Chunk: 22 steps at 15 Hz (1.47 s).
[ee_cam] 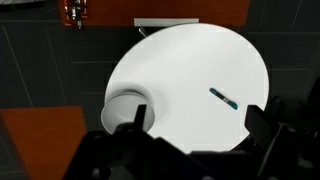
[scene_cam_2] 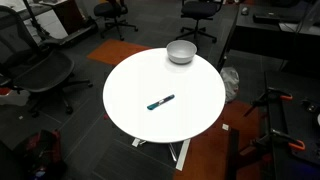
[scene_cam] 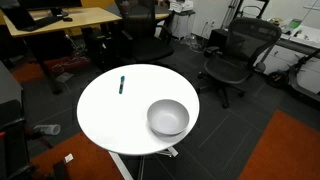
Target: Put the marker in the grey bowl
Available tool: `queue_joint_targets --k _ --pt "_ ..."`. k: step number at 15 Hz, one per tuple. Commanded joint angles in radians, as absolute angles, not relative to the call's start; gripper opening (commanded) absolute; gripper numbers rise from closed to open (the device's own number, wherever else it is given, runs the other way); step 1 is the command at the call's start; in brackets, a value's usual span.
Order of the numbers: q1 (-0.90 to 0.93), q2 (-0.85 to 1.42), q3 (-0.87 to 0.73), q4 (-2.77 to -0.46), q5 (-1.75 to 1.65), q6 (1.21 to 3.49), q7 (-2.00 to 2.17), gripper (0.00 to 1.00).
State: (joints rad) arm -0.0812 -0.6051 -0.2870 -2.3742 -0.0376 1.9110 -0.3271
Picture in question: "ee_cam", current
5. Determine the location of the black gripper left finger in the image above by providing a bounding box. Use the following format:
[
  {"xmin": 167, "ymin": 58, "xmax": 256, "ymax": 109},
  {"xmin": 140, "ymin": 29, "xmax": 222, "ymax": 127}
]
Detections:
[{"xmin": 133, "ymin": 103, "xmax": 148, "ymax": 132}]

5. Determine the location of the teal black marker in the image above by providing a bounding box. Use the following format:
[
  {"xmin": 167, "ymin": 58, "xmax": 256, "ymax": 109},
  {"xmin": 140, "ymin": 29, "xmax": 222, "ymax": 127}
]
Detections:
[{"xmin": 208, "ymin": 87, "xmax": 240, "ymax": 111}]

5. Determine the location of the white table base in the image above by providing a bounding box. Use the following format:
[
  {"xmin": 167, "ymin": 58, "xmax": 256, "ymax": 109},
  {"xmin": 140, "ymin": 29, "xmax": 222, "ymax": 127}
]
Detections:
[{"xmin": 133, "ymin": 17, "xmax": 200, "ymax": 38}]

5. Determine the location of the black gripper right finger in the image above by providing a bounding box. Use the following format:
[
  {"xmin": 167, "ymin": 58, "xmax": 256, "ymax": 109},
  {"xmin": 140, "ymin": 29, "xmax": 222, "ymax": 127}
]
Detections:
[{"xmin": 244, "ymin": 103, "xmax": 285, "ymax": 152}]

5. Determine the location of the grey round bowl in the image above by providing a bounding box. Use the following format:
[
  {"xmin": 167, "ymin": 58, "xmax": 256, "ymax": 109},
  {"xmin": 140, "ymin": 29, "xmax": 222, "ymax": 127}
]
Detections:
[{"xmin": 100, "ymin": 89, "xmax": 157, "ymax": 135}]

